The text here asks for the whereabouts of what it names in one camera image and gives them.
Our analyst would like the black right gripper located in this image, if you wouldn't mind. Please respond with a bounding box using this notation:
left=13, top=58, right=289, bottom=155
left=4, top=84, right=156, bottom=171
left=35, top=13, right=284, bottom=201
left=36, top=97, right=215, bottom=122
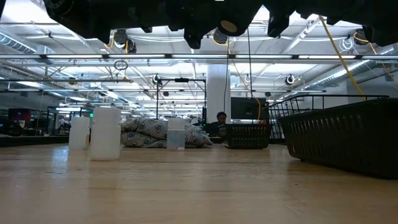
left=267, top=0, right=346, bottom=39

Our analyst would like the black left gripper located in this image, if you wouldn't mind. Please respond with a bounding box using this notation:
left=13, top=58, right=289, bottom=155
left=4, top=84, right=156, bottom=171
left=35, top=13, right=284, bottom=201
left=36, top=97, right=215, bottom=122
left=136, top=0, right=218, bottom=49

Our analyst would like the grey patterned cloth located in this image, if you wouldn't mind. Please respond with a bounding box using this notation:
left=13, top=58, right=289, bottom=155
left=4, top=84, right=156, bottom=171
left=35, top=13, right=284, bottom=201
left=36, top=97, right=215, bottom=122
left=120, top=117, right=214, bottom=149

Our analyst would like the black slotted plastic basket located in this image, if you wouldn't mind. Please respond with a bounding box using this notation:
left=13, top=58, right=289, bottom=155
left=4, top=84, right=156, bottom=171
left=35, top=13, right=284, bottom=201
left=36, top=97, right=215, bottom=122
left=224, top=123, right=272, bottom=150
left=277, top=98, right=398, bottom=180

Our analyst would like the person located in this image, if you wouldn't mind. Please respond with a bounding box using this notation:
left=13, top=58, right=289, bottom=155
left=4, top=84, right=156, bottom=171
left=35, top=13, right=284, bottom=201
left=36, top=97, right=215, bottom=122
left=205, top=111, right=228, bottom=138

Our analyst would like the black monitor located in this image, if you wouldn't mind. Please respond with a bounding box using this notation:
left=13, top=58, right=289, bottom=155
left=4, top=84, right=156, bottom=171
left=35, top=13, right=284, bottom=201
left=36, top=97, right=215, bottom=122
left=230, top=96, right=269, bottom=121

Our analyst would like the red screen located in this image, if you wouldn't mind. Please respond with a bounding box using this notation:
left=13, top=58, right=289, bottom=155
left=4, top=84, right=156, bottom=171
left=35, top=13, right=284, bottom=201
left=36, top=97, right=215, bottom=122
left=7, top=108, right=32, bottom=122

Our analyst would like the yellow hanging cable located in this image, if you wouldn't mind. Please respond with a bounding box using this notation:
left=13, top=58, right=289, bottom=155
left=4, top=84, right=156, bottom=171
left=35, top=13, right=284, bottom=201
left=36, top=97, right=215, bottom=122
left=318, top=14, right=367, bottom=101

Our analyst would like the black wire basket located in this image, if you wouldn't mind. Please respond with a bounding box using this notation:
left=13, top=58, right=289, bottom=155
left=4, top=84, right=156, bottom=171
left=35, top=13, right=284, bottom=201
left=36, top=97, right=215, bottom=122
left=267, top=94, right=390, bottom=141

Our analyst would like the black metal table frame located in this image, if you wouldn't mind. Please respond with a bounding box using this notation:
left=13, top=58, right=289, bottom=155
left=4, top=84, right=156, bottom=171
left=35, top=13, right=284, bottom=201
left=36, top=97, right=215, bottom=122
left=0, top=134, right=289, bottom=149

